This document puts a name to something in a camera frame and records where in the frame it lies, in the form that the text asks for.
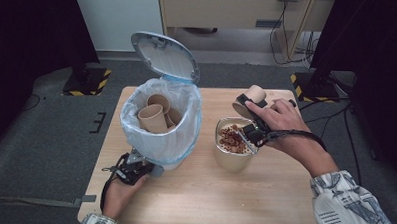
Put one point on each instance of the person's left hand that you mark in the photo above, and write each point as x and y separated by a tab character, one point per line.
120	196

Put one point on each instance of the cream bowl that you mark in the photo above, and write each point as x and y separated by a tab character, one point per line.
233	160

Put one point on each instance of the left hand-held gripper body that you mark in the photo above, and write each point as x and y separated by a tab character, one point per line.
132	168

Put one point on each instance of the black tape floor mark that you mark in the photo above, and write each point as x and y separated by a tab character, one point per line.
98	122

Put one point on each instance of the white pedal trash can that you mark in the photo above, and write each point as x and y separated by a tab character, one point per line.
168	57

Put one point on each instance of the translucent white trash bag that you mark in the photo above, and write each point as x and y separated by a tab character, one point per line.
167	144

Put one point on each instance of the person's right hand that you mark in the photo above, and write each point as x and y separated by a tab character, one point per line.
279	123

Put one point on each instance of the striped black stand base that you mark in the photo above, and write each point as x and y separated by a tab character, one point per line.
87	83
315	87

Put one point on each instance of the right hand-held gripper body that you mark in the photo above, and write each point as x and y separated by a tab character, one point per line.
255	132

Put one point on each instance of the pile of brown cereal rings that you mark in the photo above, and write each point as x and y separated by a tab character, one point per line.
231	139

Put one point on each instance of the wooden cabinet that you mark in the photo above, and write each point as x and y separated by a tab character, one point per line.
230	11

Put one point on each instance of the black curtain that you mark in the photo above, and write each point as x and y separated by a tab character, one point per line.
29	36
372	41

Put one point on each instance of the brown paper cup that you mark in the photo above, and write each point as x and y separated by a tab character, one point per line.
253	93
151	119
175	116
159	100

